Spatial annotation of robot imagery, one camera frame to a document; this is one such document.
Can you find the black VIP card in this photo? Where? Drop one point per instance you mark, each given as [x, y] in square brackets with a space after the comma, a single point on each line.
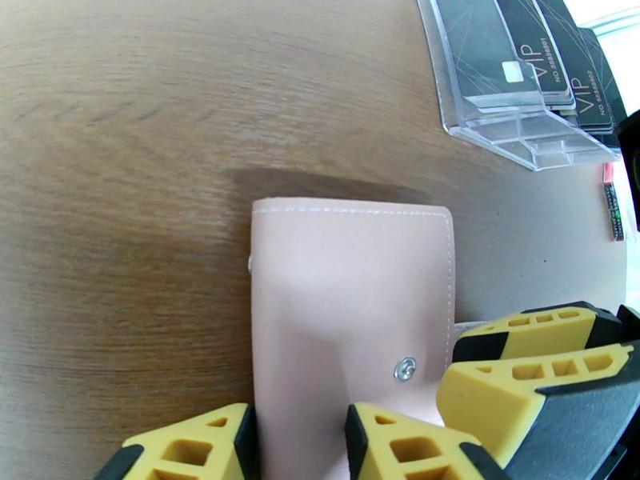
[580, 68]
[542, 43]

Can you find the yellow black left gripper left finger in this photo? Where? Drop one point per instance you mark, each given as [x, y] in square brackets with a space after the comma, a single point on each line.
[200, 453]

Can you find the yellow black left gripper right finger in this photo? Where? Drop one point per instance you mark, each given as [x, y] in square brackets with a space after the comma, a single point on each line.
[400, 453]

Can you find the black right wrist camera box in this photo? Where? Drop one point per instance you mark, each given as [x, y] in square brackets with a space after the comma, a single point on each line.
[631, 168]

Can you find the black card with chip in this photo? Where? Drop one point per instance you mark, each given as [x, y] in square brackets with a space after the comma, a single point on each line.
[475, 48]

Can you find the black line-pattern card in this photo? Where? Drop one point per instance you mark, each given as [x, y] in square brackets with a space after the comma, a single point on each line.
[607, 78]

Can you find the colourful sticky flags pack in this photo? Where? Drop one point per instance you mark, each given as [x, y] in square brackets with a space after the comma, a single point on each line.
[612, 203]

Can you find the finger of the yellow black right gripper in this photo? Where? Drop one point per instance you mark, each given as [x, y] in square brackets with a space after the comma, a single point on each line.
[500, 338]
[480, 408]

